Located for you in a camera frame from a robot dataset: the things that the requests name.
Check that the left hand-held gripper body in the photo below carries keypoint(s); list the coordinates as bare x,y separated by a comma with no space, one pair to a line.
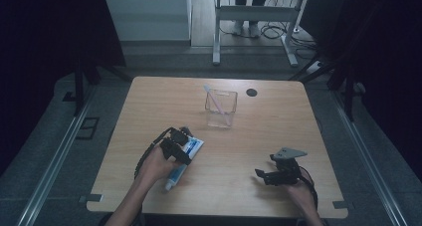
172,144

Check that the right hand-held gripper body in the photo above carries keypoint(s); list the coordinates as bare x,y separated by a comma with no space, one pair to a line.
287,168

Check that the white and blue toothpaste tube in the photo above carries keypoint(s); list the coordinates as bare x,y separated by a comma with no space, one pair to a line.
194,146

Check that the clear plastic cup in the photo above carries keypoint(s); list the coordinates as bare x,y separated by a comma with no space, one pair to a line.
221,119

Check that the pink toothbrush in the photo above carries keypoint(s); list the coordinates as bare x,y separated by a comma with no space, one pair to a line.
216,103

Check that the person's left hand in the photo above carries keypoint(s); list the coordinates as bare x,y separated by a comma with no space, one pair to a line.
156,168

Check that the person's right hand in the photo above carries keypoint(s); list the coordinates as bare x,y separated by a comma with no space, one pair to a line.
302,196

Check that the grey tape piece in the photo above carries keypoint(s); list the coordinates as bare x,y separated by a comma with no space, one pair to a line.
340,204
91,198

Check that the black round table grommet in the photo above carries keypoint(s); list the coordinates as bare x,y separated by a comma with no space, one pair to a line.
252,92

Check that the black tripod stand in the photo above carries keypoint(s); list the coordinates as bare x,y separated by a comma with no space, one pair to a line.
348,86
79,86

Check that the white power strip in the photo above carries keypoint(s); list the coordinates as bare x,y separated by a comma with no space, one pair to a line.
315,67

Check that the metal floor rail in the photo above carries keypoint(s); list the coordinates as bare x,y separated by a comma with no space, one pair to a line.
56,159
365,159

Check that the white metal desk frame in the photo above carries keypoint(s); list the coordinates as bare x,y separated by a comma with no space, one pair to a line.
255,13

